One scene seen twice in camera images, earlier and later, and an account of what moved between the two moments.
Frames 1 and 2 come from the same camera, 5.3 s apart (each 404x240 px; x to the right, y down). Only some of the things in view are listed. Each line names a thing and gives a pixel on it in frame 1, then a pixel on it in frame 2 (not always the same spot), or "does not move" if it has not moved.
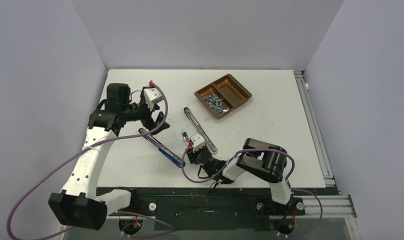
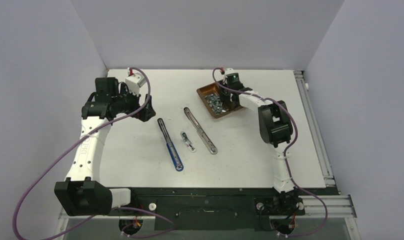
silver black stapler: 211,148 does not move
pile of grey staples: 216,103 does not move
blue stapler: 163,150 → 176,161
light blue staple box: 185,136 does not move
